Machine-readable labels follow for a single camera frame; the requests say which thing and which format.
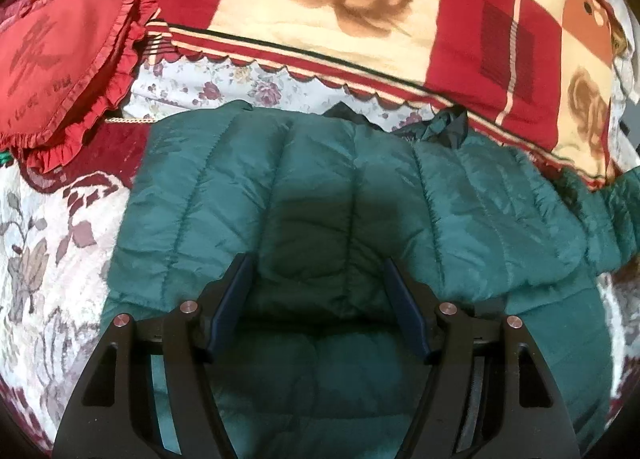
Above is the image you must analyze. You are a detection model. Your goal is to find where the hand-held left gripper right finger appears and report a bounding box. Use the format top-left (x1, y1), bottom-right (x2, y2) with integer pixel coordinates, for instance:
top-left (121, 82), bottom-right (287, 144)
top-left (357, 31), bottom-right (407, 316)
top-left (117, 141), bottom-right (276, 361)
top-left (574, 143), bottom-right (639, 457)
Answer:
top-left (382, 257), bottom-right (583, 459)

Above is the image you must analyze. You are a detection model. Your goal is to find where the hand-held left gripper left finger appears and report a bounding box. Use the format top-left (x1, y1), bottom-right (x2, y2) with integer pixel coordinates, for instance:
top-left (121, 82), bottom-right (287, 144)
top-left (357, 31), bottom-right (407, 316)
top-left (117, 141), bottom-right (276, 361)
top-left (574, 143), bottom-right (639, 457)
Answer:
top-left (52, 253), bottom-right (256, 459)

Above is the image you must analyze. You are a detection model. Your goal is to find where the green quilted puffer jacket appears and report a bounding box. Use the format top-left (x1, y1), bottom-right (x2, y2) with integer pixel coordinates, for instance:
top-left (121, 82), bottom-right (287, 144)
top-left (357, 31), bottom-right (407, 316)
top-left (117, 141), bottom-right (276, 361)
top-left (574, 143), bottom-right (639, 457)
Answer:
top-left (99, 101), bottom-right (640, 459)

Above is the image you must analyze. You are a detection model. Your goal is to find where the red and white floral bedspread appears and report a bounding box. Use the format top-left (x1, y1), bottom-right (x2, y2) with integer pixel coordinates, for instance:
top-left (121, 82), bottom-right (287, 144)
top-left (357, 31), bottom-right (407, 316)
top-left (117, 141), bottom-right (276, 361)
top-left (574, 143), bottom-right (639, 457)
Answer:
top-left (0, 124), bottom-right (640, 450)

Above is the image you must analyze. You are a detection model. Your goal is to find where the white purple-flowered sheet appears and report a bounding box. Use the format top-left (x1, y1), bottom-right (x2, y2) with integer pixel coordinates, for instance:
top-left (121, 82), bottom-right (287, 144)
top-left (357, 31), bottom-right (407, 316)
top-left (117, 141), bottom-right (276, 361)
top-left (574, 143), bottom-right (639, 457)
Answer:
top-left (127, 56), bottom-right (441, 134)

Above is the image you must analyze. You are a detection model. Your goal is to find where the red checkered rose-print quilt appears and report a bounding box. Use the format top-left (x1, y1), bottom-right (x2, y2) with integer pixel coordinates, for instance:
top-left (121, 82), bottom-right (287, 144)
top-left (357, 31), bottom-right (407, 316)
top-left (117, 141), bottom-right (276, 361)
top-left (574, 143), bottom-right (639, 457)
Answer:
top-left (125, 0), bottom-right (636, 190)

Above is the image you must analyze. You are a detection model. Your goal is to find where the red heart-shaped ruffled pillow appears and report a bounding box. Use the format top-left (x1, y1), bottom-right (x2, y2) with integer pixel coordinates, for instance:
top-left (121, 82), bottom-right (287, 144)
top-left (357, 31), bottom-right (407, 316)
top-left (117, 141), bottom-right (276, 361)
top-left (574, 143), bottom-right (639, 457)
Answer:
top-left (0, 0), bottom-right (161, 172)

